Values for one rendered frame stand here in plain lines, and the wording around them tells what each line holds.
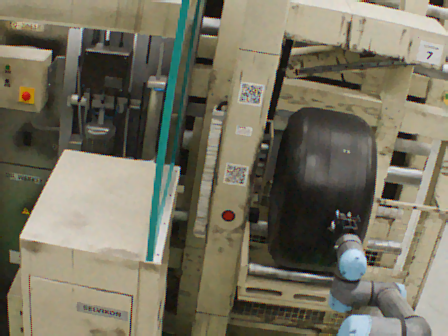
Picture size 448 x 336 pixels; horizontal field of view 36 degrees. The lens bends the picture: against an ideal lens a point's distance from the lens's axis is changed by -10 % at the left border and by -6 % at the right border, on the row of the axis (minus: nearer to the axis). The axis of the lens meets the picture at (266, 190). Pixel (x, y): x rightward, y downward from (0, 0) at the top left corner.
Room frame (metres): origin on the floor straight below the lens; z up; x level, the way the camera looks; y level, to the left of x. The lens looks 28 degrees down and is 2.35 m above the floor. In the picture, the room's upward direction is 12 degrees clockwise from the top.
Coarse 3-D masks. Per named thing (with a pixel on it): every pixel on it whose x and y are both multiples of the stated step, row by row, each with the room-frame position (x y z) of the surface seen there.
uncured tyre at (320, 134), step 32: (288, 128) 2.32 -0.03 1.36; (320, 128) 2.21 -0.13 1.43; (352, 128) 2.25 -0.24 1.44; (288, 160) 2.15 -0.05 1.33; (320, 160) 2.11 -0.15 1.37; (352, 160) 2.13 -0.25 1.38; (288, 192) 2.07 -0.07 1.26; (320, 192) 2.05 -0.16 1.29; (352, 192) 2.07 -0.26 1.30; (288, 224) 2.04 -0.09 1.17; (320, 224) 2.03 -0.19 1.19; (288, 256) 2.06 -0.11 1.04; (320, 256) 2.05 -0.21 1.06
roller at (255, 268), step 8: (256, 264) 2.14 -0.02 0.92; (264, 264) 2.15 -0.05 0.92; (248, 272) 2.13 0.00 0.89; (256, 272) 2.13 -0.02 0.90; (264, 272) 2.13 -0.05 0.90; (272, 272) 2.14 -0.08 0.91; (280, 272) 2.14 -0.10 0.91; (288, 272) 2.14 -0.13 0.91; (296, 272) 2.15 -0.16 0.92; (304, 272) 2.16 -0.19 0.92; (312, 272) 2.16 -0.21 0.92; (320, 272) 2.17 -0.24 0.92; (296, 280) 2.14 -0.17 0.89; (304, 280) 2.15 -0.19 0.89; (312, 280) 2.15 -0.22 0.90; (320, 280) 2.15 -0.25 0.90; (328, 280) 2.15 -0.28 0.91
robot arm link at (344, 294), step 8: (336, 280) 1.70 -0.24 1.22; (344, 280) 1.69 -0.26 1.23; (360, 280) 1.73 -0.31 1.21; (336, 288) 1.69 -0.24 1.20; (344, 288) 1.68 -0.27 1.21; (352, 288) 1.69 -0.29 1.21; (360, 288) 1.70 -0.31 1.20; (368, 288) 1.70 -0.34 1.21; (336, 296) 1.68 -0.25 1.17; (344, 296) 1.68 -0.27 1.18; (352, 296) 1.68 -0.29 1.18; (360, 296) 1.69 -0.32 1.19; (368, 296) 1.69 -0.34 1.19; (336, 304) 1.68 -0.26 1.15; (344, 304) 1.68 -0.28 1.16; (352, 304) 1.69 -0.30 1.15; (360, 304) 1.69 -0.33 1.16; (344, 312) 1.68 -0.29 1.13
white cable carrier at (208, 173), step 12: (216, 108) 2.24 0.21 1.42; (216, 120) 2.20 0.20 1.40; (216, 132) 2.20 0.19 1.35; (216, 144) 2.20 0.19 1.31; (204, 168) 2.19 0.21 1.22; (204, 180) 2.19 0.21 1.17; (204, 192) 2.19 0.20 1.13; (204, 204) 2.20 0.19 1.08; (204, 216) 2.20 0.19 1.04; (204, 228) 2.20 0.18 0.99
